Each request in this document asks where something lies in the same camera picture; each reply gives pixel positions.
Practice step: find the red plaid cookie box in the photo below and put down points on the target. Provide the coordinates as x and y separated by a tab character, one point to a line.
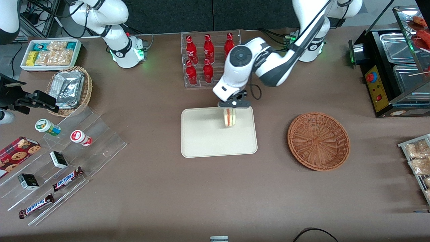
16	154

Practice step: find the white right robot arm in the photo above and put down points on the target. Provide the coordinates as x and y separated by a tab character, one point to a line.
117	37

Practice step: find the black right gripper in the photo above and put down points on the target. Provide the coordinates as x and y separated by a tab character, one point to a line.
12	97

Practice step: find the green lid white cup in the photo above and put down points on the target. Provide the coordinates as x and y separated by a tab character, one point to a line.
45	126

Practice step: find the small black box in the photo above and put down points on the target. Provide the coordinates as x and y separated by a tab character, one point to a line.
28	181
58	159

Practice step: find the grey white small object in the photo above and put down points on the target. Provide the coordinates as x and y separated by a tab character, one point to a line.
219	239

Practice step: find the red cola bottle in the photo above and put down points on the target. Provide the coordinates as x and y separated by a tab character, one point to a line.
191	74
208	49
191	50
229	43
208	73

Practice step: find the yellow snack packet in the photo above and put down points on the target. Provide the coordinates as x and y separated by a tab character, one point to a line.
32	58

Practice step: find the clear cracker bag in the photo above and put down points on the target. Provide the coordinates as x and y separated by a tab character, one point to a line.
57	46
62	57
44	58

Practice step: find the light woven wicker basket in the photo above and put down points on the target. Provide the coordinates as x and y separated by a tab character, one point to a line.
88	87

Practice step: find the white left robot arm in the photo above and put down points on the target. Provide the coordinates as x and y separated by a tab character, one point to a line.
242	64

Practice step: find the clear acrylic bottle rack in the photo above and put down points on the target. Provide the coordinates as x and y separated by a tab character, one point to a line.
201	84

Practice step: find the beige plastic serving tray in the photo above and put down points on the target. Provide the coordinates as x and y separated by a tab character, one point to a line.
208	134

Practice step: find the black hot food warmer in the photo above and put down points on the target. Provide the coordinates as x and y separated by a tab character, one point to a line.
379	94

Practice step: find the orange fried food piece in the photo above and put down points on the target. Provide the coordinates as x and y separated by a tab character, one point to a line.
421	22

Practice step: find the clear bag of snacks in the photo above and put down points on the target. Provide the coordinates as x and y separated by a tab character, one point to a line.
416	149
420	166
428	195
427	182

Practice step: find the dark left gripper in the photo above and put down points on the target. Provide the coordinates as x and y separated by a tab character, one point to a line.
239	96

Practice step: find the brown Snickers bar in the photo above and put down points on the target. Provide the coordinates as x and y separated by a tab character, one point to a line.
67	179
36	206

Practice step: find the silver foil pack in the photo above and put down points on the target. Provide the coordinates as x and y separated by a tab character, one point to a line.
69	76
69	95

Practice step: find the brown round wicker basket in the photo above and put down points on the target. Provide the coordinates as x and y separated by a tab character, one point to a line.
317	141

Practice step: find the white rectangular snack bin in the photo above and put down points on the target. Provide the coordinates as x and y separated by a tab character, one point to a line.
27	67

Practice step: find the red lid white cup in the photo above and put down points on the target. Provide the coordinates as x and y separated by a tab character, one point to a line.
79	137

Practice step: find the teal snack packet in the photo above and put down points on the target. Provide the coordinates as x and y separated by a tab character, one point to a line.
41	46
71	45

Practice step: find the clear acrylic stepped display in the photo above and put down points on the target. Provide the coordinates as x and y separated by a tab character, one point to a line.
100	134

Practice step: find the triangle sandwich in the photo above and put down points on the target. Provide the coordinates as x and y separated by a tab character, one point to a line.
230	117

